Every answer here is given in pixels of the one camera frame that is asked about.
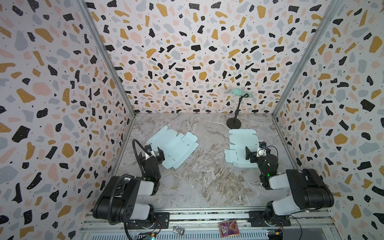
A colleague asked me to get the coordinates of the mint paper box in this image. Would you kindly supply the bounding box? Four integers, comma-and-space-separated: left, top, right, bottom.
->
146, 126, 199, 169
225, 129, 267, 168

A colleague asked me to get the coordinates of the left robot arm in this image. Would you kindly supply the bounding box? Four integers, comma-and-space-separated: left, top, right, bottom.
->
93, 145, 165, 228

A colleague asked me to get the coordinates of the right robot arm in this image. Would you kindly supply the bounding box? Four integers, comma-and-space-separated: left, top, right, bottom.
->
245, 146, 335, 222

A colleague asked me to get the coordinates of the black microphone stand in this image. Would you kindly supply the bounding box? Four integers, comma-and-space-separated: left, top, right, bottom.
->
226, 94, 249, 129

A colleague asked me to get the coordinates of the mint green microphone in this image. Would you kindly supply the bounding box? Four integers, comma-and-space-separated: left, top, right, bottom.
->
232, 88, 253, 98

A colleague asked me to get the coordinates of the small metal clip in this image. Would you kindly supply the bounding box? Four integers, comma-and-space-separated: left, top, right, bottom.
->
173, 226, 185, 236

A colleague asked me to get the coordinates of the circuit board left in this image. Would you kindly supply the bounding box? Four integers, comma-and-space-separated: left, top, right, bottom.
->
140, 231, 160, 240

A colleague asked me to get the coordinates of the circuit board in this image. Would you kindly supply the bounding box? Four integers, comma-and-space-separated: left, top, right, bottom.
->
267, 227, 284, 240
140, 231, 160, 240

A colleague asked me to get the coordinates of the circuit board right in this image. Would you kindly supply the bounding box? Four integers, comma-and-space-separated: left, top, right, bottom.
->
267, 227, 284, 240

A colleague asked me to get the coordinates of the colourful square card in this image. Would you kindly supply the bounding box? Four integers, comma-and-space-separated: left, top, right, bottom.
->
218, 220, 240, 238

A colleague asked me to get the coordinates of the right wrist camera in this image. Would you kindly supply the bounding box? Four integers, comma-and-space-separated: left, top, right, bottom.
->
257, 141, 267, 157

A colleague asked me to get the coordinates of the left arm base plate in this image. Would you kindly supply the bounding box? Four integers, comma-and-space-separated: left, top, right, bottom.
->
127, 212, 170, 231

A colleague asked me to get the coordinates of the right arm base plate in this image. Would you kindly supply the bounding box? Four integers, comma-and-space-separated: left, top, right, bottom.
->
248, 211, 291, 227

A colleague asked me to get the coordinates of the aluminium mounting rail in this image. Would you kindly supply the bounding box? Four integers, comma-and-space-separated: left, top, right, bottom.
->
78, 206, 340, 240

